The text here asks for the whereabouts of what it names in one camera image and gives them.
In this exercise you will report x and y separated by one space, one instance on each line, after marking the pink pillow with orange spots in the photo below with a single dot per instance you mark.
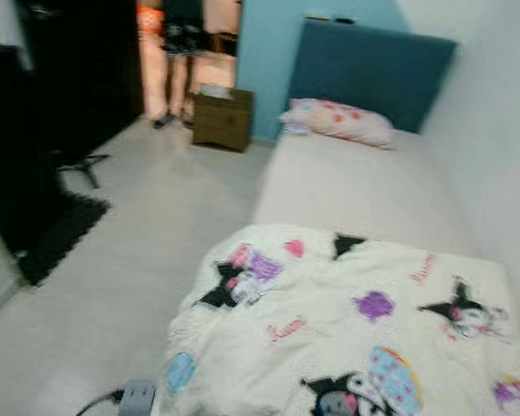
338 121

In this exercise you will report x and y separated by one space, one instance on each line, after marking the cream cartoon print blanket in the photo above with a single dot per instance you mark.
329 321

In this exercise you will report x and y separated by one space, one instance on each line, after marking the beige sheeted mattress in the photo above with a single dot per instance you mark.
355 186

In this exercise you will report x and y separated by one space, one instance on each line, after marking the blue upholstered headboard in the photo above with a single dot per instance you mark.
373 74

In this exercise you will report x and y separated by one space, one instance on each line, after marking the black remote control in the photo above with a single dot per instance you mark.
344 20

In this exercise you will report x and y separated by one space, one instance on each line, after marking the white remote control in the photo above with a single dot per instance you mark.
317 16

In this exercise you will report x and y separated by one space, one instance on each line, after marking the brown cardboard box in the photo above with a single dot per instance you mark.
224 121

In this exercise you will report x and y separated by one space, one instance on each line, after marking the white plastic bag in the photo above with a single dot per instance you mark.
215 90

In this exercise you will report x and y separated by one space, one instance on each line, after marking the person in dark shorts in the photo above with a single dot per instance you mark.
184 43

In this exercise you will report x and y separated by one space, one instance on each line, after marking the orange object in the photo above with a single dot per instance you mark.
149 19

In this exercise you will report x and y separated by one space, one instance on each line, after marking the black metal stand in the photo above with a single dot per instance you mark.
87 165

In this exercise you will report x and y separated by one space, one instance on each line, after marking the black foam floor mat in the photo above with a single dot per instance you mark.
65 238

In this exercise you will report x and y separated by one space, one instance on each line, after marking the black cabinet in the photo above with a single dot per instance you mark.
17 147

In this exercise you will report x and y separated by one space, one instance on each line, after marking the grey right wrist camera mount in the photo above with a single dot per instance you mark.
333 405

